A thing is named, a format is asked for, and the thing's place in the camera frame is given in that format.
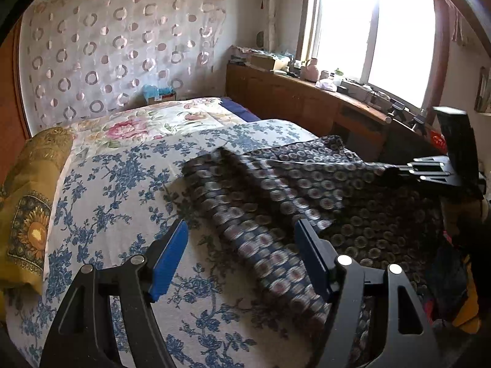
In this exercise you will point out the gold sunflower pillow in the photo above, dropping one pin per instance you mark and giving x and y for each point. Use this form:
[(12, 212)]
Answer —
[(30, 214)]

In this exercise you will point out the cardboard box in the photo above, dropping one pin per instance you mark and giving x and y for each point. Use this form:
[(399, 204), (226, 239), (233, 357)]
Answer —
[(262, 62)]

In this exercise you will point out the navy blanket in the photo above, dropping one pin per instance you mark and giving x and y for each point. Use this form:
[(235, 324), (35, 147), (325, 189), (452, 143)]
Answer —
[(239, 109)]

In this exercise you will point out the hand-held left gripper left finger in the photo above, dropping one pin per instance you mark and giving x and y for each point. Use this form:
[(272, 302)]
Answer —
[(170, 260)]

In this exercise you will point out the yellow and black clothing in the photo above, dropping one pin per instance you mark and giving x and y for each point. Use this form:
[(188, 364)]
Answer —
[(466, 299)]

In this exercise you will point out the pale side curtain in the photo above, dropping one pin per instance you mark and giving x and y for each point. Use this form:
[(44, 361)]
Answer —
[(273, 7)]

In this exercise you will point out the pink floral quilt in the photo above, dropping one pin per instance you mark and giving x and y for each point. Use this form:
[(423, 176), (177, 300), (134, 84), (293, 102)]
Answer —
[(153, 120)]

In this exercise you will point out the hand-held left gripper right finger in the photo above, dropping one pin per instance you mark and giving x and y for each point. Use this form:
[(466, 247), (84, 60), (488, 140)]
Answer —
[(312, 260)]

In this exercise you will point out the red packet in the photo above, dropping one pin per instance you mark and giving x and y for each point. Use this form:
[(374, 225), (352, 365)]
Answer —
[(438, 140)]

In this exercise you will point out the pink kettle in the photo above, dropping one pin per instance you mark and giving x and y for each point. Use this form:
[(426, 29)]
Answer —
[(310, 71)]

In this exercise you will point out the white curtain with circles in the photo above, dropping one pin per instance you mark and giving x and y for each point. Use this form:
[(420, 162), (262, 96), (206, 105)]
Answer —
[(115, 46)]

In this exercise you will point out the wooden wardrobe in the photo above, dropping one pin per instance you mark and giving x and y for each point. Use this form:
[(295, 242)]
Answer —
[(9, 115)]

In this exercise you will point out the framed wall picture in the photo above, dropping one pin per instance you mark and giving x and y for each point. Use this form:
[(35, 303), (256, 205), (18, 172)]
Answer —
[(484, 90)]

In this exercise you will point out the black stand on cabinet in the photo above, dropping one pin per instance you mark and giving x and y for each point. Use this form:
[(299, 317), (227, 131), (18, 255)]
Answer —
[(397, 111)]

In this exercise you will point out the dark patterned garment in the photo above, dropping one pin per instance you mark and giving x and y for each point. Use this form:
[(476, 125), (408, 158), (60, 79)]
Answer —
[(268, 191)]

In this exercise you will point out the white plastic bag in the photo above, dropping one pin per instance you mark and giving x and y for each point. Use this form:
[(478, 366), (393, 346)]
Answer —
[(327, 85)]

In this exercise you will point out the window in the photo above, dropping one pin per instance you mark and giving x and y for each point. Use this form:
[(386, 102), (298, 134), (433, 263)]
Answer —
[(368, 34)]

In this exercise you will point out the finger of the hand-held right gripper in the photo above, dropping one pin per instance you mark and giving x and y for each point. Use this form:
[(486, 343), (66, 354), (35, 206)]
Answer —
[(425, 164), (433, 178)]

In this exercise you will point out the long wooden cabinet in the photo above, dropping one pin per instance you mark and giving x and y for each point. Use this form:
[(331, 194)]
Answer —
[(291, 103)]

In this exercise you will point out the blue floral bedsheet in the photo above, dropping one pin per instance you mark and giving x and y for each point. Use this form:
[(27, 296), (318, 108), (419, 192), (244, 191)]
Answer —
[(115, 184)]

